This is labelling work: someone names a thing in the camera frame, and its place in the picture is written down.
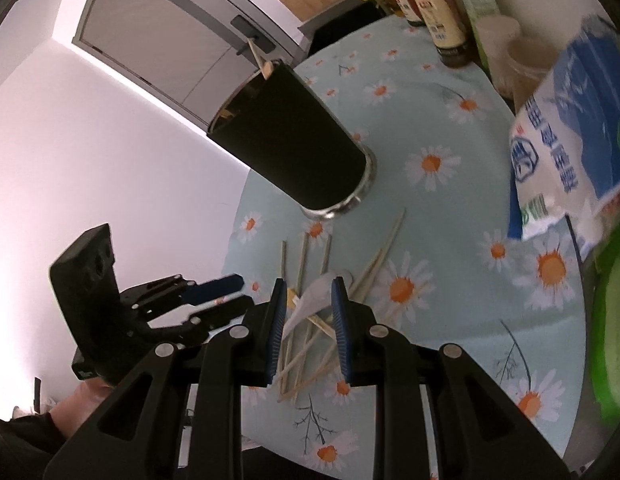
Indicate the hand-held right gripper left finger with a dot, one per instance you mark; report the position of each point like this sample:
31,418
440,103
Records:
276,330

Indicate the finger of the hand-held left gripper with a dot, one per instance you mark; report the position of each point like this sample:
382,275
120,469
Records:
220,312
217,287

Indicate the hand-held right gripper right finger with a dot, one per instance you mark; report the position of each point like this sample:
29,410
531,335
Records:
340,330

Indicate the wooden utensil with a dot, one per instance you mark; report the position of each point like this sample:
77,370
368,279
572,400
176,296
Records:
293,297

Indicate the white plastic spoon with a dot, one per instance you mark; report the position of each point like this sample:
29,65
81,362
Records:
312,300

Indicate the bunch of wooden chopsticks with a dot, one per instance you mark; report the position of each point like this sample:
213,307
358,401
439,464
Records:
382,247

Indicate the black cylindrical utensil holder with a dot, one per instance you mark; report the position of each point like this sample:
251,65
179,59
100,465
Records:
290,145

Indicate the light wooden chopstick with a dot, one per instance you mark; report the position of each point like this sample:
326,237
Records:
257,60

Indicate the person's left forearm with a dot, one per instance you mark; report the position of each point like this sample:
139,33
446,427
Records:
80,407

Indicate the daisy print tablecloth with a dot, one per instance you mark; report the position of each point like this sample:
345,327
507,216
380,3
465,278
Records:
439,260

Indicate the grey door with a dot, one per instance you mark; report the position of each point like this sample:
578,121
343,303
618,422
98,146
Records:
165,25

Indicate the green plastic container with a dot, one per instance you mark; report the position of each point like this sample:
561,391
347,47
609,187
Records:
612,335

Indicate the black sink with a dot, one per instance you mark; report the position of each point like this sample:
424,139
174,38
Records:
345,25

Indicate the blue and white salt bag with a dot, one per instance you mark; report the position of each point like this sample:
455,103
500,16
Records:
564,135

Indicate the beige sauce bottle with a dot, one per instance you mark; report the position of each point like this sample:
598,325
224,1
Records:
444,25

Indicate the red label dark sauce bottle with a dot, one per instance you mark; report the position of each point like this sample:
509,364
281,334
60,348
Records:
407,7

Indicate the green label bottle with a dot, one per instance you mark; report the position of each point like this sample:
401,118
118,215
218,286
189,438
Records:
477,5

